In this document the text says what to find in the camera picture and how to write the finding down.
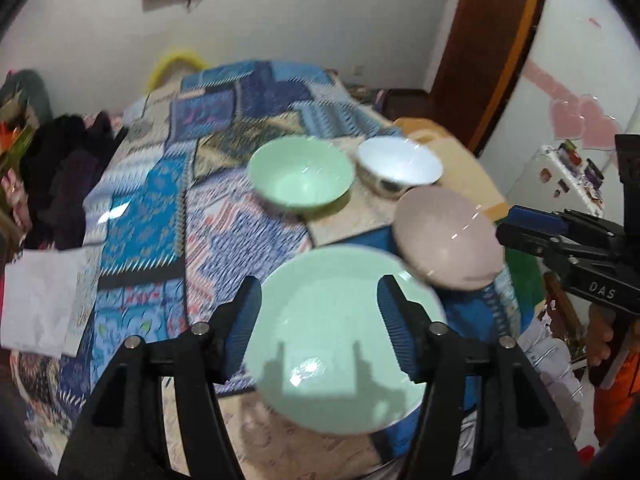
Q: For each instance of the green plate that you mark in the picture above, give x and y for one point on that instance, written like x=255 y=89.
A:
x=325 y=320

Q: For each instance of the wooden door frame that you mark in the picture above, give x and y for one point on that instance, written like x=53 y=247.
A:
x=490 y=35

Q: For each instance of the pink bowl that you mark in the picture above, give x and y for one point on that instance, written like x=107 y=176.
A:
x=445 y=235

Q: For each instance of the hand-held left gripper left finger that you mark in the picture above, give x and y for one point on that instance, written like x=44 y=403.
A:
x=240 y=330

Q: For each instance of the person's right hand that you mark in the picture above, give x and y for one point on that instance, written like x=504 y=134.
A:
x=600 y=337

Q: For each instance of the green cloth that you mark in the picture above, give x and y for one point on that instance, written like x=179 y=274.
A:
x=525 y=280

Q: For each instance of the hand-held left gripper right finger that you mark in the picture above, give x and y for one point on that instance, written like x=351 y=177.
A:
x=400 y=330

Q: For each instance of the white wall socket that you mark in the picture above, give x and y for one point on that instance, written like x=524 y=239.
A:
x=357 y=70

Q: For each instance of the white bowl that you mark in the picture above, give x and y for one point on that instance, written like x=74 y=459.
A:
x=400 y=162

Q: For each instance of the dark clothes pile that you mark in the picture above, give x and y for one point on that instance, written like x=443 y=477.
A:
x=70 y=175

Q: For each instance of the yellow foam tube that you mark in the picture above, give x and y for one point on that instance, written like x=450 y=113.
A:
x=170 y=60

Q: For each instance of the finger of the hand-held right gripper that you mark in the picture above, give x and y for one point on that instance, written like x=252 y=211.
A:
x=525 y=240
x=530 y=217

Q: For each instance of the blue patchwork blanket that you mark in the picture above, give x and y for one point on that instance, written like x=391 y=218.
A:
x=150 y=200

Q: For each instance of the green bag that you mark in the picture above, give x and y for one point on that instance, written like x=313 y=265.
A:
x=17 y=147

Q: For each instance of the green bowl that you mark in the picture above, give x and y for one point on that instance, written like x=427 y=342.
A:
x=300 y=175

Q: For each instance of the white papers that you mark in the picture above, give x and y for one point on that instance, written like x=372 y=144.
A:
x=40 y=300

